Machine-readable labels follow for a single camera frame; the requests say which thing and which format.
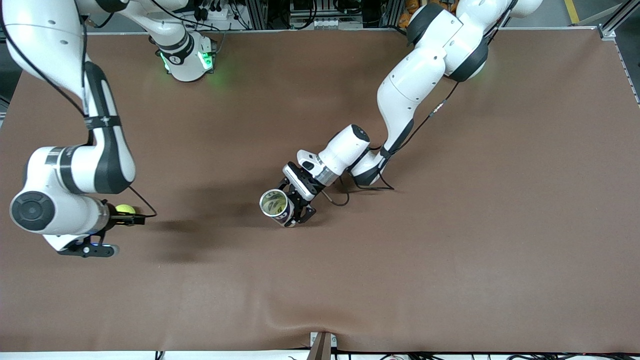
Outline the tennis ball can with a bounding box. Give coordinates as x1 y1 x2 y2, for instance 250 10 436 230
259 189 297 229

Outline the brown table mat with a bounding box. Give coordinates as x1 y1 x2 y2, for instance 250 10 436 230
0 28 640 353

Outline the brown mounting bar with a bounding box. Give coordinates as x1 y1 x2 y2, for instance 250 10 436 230
306 333 332 360

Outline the white connector block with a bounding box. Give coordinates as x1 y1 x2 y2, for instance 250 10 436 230
310 19 352 30

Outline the white power strip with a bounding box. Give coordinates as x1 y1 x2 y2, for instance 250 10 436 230
192 5 237 22

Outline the orange packets pile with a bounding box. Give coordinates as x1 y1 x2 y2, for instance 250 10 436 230
398 0 427 29

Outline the grey bracket plate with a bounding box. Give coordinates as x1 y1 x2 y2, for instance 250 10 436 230
309 331 338 350

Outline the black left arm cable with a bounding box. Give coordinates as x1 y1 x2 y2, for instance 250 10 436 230
320 25 501 207

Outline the aluminium frame strut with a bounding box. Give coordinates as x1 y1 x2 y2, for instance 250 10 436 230
598 0 640 40

